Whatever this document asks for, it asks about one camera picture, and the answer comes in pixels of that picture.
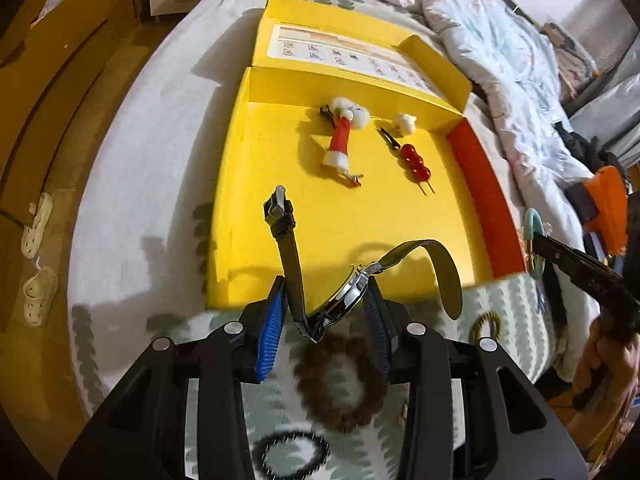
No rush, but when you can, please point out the light blue bangle bracelet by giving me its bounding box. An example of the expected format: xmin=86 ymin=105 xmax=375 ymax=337
xmin=522 ymin=207 xmax=549 ymax=281

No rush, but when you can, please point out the brown rudraksha bead bracelet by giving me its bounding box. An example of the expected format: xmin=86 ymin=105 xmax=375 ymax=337
xmin=293 ymin=335 xmax=391 ymax=434

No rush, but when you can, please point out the silver wristwatch grey strap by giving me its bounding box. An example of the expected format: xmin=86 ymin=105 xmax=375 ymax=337
xmin=262 ymin=184 xmax=464 ymax=344

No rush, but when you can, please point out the olive spiral hair tie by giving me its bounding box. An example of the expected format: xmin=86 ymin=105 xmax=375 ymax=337
xmin=470 ymin=310 xmax=504 ymax=345

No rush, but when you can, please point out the black bead bracelet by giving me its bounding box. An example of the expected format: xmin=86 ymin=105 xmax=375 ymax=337
xmin=252 ymin=429 xmax=331 ymax=480

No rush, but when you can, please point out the person right hand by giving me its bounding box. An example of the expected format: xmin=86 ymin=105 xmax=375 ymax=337
xmin=567 ymin=318 xmax=639 ymax=454

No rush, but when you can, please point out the orange device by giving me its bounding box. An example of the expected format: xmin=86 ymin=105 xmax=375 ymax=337
xmin=584 ymin=166 xmax=628 ymax=256

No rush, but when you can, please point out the green patterned bed sheet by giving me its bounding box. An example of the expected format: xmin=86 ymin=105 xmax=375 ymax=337
xmin=67 ymin=0 xmax=556 ymax=479

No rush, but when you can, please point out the red candied berry hair clip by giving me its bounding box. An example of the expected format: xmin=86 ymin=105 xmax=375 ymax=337
xmin=378 ymin=127 xmax=435 ymax=193

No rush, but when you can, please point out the yellow cardboard box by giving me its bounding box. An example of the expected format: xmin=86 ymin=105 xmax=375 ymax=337
xmin=206 ymin=0 xmax=525 ymax=310

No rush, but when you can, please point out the white plush hair clip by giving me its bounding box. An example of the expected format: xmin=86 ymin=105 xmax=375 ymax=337
xmin=394 ymin=113 xmax=416 ymax=136

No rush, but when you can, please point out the patterned pillow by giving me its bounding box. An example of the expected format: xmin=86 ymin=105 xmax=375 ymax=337
xmin=541 ymin=22 xmax=600 ymax=104

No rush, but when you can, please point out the santa hat hair clip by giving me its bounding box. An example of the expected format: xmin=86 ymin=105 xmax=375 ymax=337
xmin=320 ymin=96 xmax=371 ymax=186

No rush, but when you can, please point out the white clog slipper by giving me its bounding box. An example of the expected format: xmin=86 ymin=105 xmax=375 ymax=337
xmin=23 ymin=266 xmax=58 ymax=327
xmin=21 ymin=192 xmax=53 ymax=260

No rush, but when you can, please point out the white floral duvet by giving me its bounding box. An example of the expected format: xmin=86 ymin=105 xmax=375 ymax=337
xmin=418 ymin=0 xmax=601 ymax=380

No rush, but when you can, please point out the wooden wardrobe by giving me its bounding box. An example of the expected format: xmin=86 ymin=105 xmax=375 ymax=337
xmin=1 ymin=0 xmax=138 ymax=226

